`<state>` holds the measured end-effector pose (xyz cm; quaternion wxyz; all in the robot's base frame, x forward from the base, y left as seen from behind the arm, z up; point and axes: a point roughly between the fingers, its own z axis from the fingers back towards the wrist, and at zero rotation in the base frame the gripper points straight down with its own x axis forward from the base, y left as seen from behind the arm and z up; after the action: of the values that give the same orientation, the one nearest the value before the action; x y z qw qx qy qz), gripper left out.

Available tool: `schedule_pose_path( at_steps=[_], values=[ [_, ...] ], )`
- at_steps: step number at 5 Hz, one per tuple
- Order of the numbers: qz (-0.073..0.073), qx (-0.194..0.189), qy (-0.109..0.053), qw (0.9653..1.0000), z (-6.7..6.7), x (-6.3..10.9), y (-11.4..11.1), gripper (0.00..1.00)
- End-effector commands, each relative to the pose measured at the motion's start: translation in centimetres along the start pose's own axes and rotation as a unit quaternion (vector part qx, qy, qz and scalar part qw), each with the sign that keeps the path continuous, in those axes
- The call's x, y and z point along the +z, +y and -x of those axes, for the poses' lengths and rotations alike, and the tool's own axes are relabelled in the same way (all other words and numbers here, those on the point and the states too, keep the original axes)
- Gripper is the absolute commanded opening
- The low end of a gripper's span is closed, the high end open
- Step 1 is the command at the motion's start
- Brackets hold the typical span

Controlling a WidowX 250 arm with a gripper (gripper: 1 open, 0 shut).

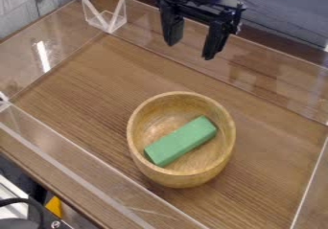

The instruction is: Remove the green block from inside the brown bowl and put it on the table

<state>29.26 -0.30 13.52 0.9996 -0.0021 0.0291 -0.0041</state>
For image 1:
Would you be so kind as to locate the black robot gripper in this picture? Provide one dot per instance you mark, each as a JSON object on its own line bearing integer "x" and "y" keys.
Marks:
{"x": 202, "y": 11}

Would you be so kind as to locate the green rectangular block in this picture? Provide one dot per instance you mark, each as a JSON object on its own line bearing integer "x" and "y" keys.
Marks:
{"x": 179, "y": 141}

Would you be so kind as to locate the brown wooden bowl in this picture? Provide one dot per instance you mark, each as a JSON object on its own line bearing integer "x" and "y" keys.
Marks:
{"x": 162, "y": 114}

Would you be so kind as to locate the yellow label on equipment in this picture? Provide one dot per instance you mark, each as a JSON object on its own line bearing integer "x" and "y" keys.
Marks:
{"x": 53, "y": 206}

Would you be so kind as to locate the clear acrylic corner bracket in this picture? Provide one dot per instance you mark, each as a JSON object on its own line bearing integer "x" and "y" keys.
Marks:
{"x": 108, "y": 21}

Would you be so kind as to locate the clear acrylic front wall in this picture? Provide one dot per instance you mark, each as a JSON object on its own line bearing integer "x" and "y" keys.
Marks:
{"x": 103, "y": 194}

